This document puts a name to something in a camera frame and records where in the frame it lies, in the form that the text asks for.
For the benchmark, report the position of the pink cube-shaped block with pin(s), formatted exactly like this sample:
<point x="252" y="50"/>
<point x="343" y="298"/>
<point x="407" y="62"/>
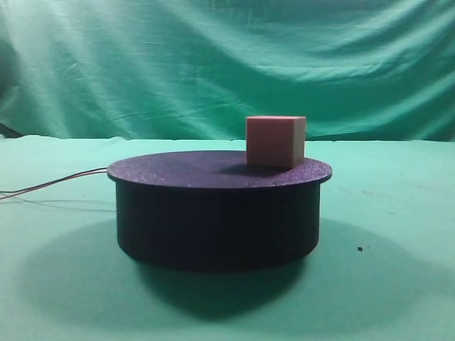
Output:
<point x="275" y="141"/>

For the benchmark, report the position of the black round turntable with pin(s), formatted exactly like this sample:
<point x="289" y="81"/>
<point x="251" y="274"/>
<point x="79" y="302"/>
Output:
<point x="208" y="211"/>

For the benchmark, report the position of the green backdrop cloth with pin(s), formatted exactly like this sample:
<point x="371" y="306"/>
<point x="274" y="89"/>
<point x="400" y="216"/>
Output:
<point x="358" y="70"/>

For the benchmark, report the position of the green table cloth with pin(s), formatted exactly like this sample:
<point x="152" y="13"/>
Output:
<point x="63" y="277"/>

